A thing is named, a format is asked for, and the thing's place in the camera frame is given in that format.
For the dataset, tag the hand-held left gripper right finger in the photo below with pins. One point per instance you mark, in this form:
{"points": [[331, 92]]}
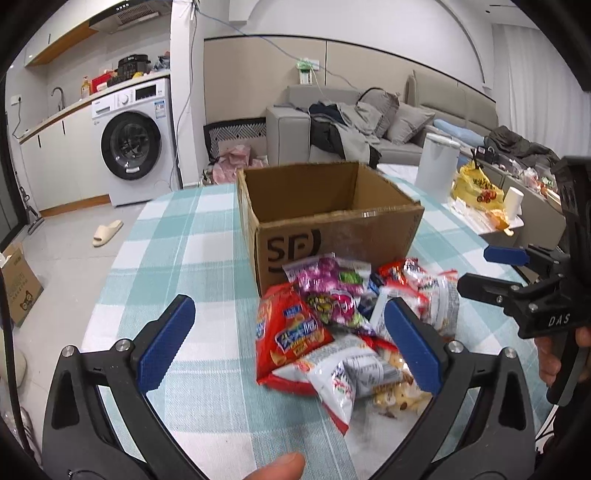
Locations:
{"points": [[411, 344]]}

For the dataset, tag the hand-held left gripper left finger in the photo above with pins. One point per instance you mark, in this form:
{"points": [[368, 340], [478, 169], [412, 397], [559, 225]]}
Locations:
{"points": [[168, 341]]}

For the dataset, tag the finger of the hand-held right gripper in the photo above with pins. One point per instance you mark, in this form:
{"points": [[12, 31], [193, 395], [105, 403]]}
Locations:
{"points": [[505, 255], [485, 288]]}

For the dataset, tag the clear white snack packet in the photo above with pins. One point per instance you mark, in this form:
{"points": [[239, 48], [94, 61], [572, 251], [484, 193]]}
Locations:
{"points": [[438, 300]]}

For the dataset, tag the white red snack packet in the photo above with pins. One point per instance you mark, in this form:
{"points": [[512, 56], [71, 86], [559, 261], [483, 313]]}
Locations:
{"points": [[341, 369]]}

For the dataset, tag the purple snack bag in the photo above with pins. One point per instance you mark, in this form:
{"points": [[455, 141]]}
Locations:
{"points": [[334, 279]]}

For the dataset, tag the red chip bag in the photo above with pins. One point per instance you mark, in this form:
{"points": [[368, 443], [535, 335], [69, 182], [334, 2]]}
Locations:
{"points": [[286, 332]]}

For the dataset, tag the brown cardboard box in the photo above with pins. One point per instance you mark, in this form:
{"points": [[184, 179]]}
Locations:
{"points": [[295, 240]]}

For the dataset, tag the clear packet of yellow snacks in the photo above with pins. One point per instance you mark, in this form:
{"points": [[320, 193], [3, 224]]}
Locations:
{"points": [[399, 399]]}

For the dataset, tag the person's right hand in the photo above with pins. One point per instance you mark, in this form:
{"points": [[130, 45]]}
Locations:
{"points": [[548, 362]]}

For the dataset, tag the person's left hand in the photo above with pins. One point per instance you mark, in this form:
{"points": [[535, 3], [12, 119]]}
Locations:
{"points": [[277, 467]]}

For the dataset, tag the white paper cup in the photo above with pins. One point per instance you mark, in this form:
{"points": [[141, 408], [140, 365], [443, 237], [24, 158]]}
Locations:
{"points": [[514, 203]]}

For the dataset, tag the grey side cabinet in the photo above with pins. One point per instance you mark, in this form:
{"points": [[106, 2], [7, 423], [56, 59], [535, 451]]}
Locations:
{"points": [[538, 212]]}

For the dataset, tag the yellow plastic bag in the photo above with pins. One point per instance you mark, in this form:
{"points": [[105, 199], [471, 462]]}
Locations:
{"points": [[475, 187]]}

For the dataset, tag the black bag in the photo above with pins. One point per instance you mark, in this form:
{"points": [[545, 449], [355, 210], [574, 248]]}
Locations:
{"points": [[484, 153]]}

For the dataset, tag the dark green jacket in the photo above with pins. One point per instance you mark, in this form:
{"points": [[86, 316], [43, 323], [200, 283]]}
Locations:
{"points": [[521, 145]]}

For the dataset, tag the white bin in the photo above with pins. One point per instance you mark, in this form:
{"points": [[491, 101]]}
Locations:
{"points": [[436, 166]]}

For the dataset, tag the beige slipper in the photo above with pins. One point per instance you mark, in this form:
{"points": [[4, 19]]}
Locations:
{"points": [[107, 233]]}

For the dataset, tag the white coffee table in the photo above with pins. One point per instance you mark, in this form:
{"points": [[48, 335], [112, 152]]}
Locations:
{"points": [[401, 173]]}

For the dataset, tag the light blue blanket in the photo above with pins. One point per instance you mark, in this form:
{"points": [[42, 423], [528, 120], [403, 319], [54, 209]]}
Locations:
{"points": [[457, 131]]}

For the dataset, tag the printed cardboard box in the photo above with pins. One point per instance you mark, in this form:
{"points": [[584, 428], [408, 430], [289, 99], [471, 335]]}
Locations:
{"points": [[21, 286]]}

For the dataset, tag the grey pillow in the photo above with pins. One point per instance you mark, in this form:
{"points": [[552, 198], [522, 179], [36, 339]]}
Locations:
{"points": [[381, 108], [408, 122]]}

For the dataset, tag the floor mop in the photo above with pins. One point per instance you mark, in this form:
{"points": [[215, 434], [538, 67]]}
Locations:
{"points": [[32, 217]]}

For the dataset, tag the pink cloth pile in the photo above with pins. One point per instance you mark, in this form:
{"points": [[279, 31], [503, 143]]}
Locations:
{"points": [[233, 161]]}

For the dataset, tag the grey hoodie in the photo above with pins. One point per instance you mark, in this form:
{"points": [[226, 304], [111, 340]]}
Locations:
{"points": [[360, 120]]}

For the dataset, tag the white kitchen cabinet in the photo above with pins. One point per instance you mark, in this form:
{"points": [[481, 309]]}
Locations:
{"points": [[60, 157]]}

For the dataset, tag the grey sofa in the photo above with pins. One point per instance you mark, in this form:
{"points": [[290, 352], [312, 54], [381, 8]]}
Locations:
{"points": [[286, 138]]}

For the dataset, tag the white washing machine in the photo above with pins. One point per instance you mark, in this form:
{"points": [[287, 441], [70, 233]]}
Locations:
{"points": [[138, 101]]}

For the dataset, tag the red box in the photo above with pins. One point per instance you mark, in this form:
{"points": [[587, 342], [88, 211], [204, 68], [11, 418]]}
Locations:
{"points": [[102, 84]]}

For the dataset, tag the yellow oil bottle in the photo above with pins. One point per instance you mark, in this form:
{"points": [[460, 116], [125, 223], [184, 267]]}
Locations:
{"points": [[85, 88]]}

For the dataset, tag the metal faucet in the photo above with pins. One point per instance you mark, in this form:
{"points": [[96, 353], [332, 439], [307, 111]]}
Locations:
{"points": [[59, 94]]}

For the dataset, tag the black pressure cooker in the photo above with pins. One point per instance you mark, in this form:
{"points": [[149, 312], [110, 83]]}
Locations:
{"points": [[134, 65]]}

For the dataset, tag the range hood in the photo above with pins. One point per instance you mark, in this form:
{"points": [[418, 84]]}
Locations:
{"points": [[134, 14]]}

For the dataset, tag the white wall device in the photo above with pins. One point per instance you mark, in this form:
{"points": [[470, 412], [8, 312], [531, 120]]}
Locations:
{"points": [[304, 69]]}

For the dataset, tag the wooden wall cabinet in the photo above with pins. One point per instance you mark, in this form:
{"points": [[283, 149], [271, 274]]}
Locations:
{"points": [[60, 44]]}

